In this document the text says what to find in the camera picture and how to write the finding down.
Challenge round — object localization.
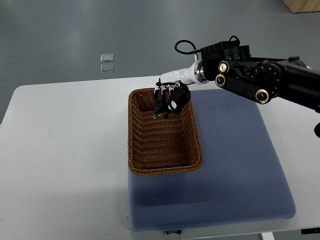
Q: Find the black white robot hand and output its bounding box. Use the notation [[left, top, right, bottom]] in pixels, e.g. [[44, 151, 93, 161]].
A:
[[153, 66, 206, 106]]

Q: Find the dark toy crocodile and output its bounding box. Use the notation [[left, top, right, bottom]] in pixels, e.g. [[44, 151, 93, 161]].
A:
[[153, 100, 188, 119]]

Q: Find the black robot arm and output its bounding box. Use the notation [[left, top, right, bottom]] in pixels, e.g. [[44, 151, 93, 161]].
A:
[[190, 35, 320, 112]]

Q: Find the brown wicker basket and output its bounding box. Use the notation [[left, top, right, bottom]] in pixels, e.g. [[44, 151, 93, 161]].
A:
[[127, 88, 204, 176]]

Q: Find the upper metal floor plate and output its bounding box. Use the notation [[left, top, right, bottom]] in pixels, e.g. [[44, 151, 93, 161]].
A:
[[100, 53, 114, 63]]

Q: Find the blue-grey foam cushion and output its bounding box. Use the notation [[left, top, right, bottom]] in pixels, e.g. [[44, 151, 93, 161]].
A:
[[128, 89, 296, 232]]

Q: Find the wooden box corner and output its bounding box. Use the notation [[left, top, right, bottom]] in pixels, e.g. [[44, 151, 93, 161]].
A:
[[283, 0, 320, 14]]

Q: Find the black label tag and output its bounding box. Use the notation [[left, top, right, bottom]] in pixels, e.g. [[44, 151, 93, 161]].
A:
[[165, 229, 182, 235]]

